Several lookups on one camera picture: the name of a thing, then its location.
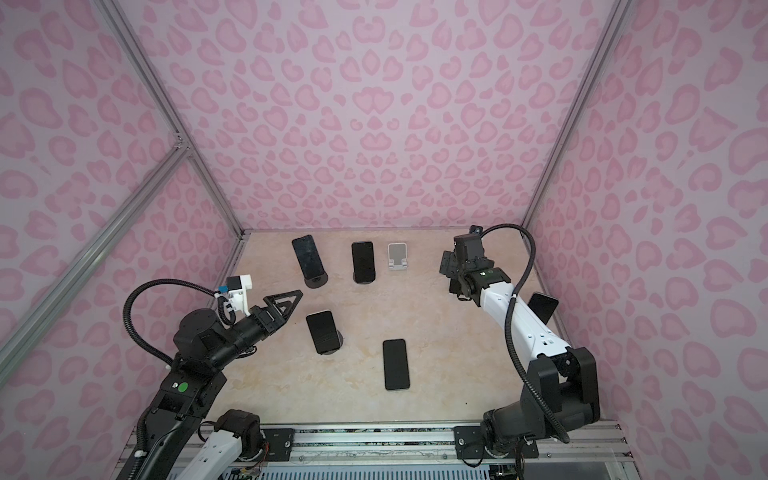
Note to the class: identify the right corner aluminium post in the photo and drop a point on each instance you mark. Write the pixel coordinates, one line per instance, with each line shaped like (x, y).
(620, 14)

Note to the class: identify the left corner aluminium post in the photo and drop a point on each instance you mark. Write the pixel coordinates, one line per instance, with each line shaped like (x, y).
(129, 42)

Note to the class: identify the dark round stand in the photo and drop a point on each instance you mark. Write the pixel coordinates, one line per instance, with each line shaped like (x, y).
(329, 343)
(316, 281)

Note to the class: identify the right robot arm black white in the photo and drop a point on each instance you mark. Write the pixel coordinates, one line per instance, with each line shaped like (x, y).
(560, 391)

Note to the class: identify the left aluminium frame diagonal bar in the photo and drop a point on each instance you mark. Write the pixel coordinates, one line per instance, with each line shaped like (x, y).
(38, 320)

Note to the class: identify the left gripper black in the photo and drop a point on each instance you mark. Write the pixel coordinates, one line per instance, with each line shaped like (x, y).
(269, 318)

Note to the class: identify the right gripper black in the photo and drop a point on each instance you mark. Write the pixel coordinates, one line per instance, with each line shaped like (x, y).
(449, 262)

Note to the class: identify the white folding stand centre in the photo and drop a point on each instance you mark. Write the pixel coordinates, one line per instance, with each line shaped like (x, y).
(397, 256)

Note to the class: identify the blue phone back centre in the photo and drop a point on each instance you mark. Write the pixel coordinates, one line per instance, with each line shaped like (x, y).
(364, 271)

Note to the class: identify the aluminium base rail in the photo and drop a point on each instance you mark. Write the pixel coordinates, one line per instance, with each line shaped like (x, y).
(410, 450)

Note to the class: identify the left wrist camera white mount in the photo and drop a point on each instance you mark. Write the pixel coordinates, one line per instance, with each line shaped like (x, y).
(232, 297)

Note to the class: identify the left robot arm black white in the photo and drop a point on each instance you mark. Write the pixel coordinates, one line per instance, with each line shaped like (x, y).
(205, 346)

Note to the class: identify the corner aluminium post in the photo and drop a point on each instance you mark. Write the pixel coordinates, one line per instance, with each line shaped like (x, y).
(620, 14)
(129, 42)

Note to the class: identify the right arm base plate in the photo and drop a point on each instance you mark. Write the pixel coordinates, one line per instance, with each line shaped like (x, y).
(478, 441)

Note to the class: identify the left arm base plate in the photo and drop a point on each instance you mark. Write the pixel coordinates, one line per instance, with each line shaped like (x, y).
(280, 443)

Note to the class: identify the purple phone far left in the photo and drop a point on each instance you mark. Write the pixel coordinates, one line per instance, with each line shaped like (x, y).
(308, 258)

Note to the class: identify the black phone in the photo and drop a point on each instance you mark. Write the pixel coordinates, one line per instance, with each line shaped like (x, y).
(543, 306)
(395, 365)

